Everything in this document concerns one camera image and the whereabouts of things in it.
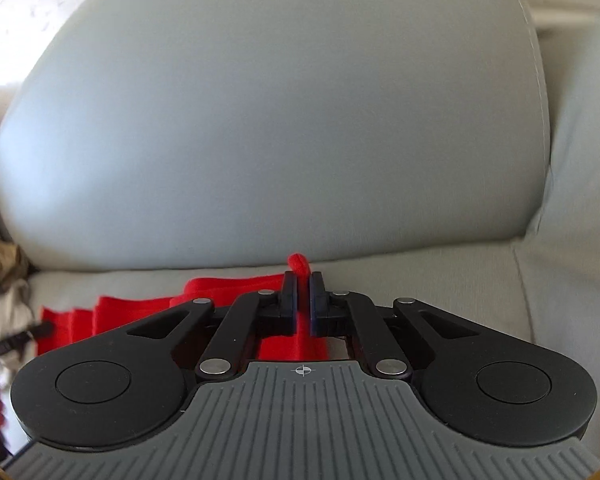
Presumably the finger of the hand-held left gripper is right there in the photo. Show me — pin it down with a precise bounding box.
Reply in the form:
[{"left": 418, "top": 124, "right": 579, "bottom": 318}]
[{"left": 0, "top": 322, "right": 56, "bottom": 361}]

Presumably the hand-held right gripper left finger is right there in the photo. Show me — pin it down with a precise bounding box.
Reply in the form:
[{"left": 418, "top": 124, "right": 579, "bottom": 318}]
[{"left": 125, "top": 271, "right": 299, "bottom": 380}]

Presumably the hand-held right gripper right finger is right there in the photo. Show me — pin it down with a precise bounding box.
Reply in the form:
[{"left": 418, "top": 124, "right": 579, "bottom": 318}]
[{"left": 309, "top": 271, "right": 481, "bottom": 380}]

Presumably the red shirt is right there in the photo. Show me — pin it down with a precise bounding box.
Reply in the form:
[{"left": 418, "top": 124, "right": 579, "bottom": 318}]
[{"left": 0, "top": 252, "right": 331, "bottom": 428}]

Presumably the light beige crumpled garment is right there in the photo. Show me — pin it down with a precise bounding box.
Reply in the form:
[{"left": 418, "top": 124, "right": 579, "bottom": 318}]
[{"left": 0, "top": 280, "right": 37, "bottom": 361}]

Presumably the tan crumpled garment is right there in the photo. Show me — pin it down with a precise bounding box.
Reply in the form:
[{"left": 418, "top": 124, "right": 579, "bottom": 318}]
[{"left": 0, "top": 240, "right": 32, "bottom": 311}]

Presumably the grey backrest cushion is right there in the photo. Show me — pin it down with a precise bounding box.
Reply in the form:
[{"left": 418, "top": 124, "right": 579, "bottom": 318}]
[{"left": 0, "top": 0, "right": 553, "bottom": 275}]

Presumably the grey bolster cushion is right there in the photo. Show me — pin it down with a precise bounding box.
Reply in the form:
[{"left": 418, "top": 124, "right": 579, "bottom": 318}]
[{"left": 510, "top": 0, "right": 600, "bottom": 381}]

